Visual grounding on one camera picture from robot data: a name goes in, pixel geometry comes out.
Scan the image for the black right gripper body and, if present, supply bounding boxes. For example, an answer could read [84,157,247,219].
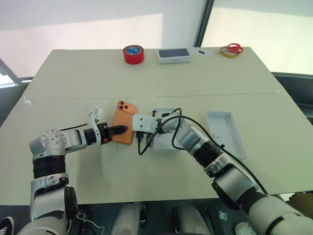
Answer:
[134,131,148,143]

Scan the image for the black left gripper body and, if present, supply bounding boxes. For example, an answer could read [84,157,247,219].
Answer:
[97,122,113,146]

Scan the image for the orange smartphone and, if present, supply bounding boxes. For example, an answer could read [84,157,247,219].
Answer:
[112,100,138,146]

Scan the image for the white phone box base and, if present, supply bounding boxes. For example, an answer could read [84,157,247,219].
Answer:
[151,107,183,153]

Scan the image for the white phone box lid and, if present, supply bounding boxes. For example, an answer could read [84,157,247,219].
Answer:
[206,111,248,158]

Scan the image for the closed white phone box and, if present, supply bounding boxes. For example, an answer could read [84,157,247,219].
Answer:
[156,47,193,65]

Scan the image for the brown cardboard box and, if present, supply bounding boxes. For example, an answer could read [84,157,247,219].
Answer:
[285,191,313,214]

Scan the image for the red tape roll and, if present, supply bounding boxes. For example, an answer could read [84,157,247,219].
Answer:
[122,45,146,65]

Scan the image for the grey rounded robot leg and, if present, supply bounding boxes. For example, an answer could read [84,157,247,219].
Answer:
[112,202,143,235]
[175,202,210,235]

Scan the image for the yellow tape roll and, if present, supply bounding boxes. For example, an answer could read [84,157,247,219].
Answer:
[219,47,242,60]

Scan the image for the black sneaker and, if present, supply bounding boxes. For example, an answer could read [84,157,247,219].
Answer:
[0,216,16,235]

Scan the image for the white sneaker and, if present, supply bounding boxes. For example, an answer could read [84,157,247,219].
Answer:
[234,216,253,235]

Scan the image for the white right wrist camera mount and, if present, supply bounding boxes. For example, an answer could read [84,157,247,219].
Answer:
[132,114,157,134]

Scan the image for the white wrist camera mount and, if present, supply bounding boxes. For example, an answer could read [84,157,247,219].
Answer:
[87,106,103,147]
[132,114,157,134]

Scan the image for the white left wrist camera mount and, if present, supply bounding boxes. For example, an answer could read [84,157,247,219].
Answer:
[87,106,103,147]

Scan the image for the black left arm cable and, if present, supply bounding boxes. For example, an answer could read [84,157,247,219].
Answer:
[59,123,89,131]

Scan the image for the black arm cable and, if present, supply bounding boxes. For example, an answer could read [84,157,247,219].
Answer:
[59,123,89,131]
[137,107,270,195]

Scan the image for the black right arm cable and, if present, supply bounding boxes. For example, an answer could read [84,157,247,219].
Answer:
[137,107,270,195]

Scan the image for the thin white wire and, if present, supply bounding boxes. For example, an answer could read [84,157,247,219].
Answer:
[75,211,104,231]

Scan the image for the dark metal side rail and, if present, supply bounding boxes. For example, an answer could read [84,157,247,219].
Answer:
[0,57,33,88]

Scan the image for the red-handled scissors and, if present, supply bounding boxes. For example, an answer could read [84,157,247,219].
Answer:
[221,43,245,54]

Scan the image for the dark window frame post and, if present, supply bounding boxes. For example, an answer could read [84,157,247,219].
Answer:
[195,0,214,48]

